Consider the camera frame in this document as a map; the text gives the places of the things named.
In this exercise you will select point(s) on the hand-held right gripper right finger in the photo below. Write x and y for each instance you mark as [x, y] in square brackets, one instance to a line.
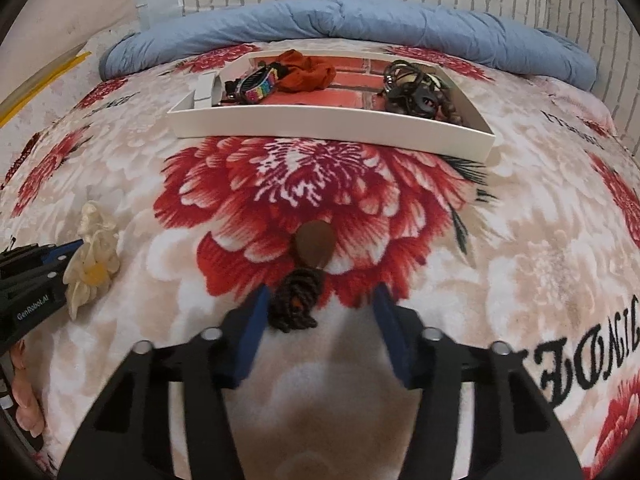
[395, 340]

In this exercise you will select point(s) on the red scrunchie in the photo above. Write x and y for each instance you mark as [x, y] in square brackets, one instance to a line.
[305, 75]

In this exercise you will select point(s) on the rainbow hair clip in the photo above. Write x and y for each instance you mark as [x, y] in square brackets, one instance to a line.
[257, 91]

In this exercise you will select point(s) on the yellow stick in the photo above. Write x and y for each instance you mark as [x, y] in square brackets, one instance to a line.
[50, 80]

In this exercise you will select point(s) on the person's left hand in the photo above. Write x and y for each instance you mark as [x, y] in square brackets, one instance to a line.
[25, 400]

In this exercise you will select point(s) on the blue quilt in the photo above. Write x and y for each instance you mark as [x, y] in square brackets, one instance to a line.
[400, 25]

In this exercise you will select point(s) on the floral printed blanket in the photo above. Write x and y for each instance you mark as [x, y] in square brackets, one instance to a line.
[525, 240]

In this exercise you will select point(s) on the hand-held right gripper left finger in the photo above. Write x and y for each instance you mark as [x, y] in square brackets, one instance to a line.
[250, 340]

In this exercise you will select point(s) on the white tray with brick lining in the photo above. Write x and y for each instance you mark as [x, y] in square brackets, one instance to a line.
[325, 125]

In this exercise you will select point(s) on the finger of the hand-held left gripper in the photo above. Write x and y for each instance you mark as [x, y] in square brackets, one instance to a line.
[47, 272]
[62, 250]

